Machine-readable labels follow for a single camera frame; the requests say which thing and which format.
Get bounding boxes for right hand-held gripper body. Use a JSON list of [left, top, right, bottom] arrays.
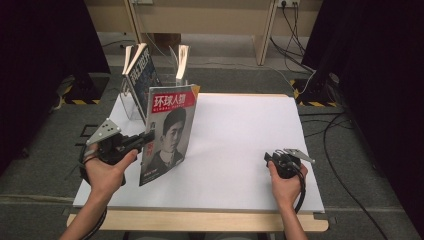
[[270, 148, 316, 180]]

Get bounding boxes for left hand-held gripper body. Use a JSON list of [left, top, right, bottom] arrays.
[[85, 118, 140, 167]]

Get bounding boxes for portrait cover magazine red banner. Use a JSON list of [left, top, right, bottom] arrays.
[[138, 83, 201, 187]]

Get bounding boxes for clear acrylic magazine rack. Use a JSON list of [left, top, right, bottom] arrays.
[[119, 44, 193, 122]]

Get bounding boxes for dark magazine with red patch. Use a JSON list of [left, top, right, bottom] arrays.
[[128, 43, 163, 125]]

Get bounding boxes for purple magazine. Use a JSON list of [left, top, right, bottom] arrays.
[[121, 44, 134, 94]]

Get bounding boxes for thick white magazine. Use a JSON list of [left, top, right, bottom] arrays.
[[174, 44, 191, 86]]

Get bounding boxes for person's right hand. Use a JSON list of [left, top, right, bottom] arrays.
[[268, 160, 308, 209]]

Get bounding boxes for person's left hand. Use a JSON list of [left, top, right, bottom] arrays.
[[81, 148, 139, 201]]

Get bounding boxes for white table cover sheet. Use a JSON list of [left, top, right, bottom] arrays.
[[72, 93, 326, 214]]

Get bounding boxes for yellow black hazard tape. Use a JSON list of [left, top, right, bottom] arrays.
[[61, 84, 101, 106], [289, 79, 338, 108]]

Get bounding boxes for black stand base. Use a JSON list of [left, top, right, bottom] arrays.
[[63, 73, 111, 103], [294, 71, 338, 104]]

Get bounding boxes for light wooden table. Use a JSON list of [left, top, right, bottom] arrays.
[[66, 93, 329, 233]]

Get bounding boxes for black curtain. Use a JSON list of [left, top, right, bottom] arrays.
[[301, 0, 424, 231], [0, 0, 111, 174]]

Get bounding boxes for beige wooden desk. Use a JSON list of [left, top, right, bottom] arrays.
[[84, 0, 323, 67]]

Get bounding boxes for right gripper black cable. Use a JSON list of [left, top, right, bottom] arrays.
[[294, 168, 308, 214]]

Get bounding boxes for long black floor cable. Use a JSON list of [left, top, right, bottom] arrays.
[[322, 113, 389, 240]]

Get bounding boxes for black power cable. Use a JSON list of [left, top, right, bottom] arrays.
[[281, 3, 306, 58], [269, 37, 316, 74]]

